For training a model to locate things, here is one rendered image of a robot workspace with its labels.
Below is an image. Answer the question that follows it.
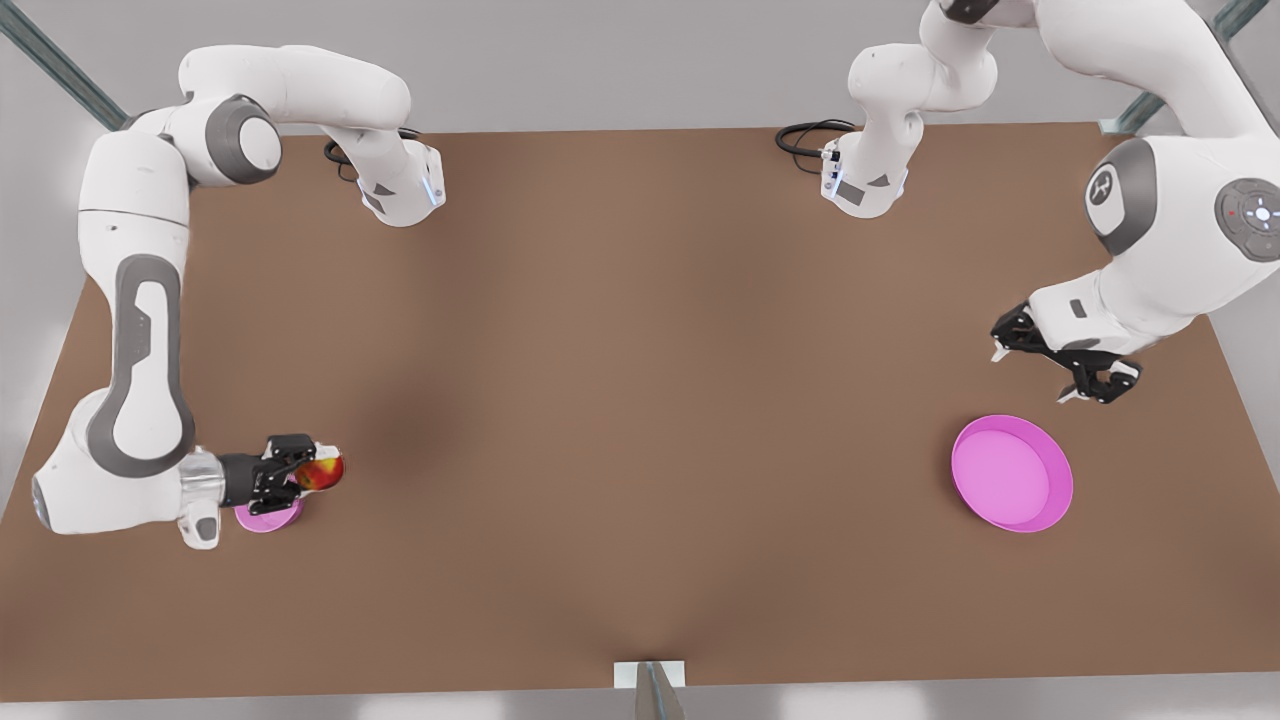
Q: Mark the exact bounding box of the red yellow apple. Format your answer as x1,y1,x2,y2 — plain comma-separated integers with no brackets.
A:
295,452,346,493

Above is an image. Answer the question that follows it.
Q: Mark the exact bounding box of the black cable loop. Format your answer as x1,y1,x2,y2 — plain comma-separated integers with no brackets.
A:
322,127,422,185
774,119,861,177

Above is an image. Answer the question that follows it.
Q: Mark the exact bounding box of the pink bowl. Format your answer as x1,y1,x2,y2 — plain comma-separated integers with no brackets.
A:
950,414,1075,534

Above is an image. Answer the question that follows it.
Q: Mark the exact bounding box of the small pink plate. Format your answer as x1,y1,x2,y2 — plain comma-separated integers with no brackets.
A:
233,494,306,534

